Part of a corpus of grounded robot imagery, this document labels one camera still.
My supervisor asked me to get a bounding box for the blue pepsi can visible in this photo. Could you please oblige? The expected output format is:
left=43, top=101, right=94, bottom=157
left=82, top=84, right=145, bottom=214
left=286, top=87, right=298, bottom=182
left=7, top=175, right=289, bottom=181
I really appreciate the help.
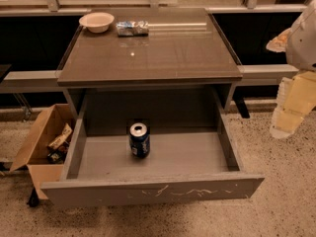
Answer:
left=129, top=122, right=150, bottom=158

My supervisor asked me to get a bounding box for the grey cabinet with glass top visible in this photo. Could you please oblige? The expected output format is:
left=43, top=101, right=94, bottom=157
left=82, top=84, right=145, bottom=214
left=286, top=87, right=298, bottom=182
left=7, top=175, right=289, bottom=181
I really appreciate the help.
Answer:
left=56, top=6, right=244, bottom=120

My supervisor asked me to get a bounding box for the open grey drawer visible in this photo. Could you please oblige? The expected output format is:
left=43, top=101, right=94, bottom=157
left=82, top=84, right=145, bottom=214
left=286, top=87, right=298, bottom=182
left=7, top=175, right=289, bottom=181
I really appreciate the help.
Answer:
left=41, top=87, right=264, bottom=207

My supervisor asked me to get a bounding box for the silver blue snack bag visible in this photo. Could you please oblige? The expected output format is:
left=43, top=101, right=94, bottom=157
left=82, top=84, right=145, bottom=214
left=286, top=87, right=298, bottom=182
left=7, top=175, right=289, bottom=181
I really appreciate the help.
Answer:
left=116, top=21, right=149, bottom=37

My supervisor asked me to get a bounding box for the snack packet in box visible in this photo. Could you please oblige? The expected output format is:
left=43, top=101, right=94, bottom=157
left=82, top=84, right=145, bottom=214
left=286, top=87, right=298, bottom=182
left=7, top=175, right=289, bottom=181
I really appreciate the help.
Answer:
left=47, top=123, right=72, bottom=150

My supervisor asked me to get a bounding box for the white paper bowl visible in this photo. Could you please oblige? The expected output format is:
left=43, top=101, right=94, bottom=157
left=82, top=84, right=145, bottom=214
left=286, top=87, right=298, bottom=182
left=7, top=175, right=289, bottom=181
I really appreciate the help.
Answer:
left=79, top=12, right=115, bottom=34

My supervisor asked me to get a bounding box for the brown cardboard box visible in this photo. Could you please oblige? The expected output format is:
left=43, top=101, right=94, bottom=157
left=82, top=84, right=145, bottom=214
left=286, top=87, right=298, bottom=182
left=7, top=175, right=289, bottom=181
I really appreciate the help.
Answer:
left=10, top=104, right=75, bottom=199

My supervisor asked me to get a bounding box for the grey wall ledge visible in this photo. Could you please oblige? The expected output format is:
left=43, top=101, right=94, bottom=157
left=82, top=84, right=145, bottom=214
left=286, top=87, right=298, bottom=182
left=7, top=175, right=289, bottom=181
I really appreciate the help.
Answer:
left=0, top=64, right=298, bottom=94

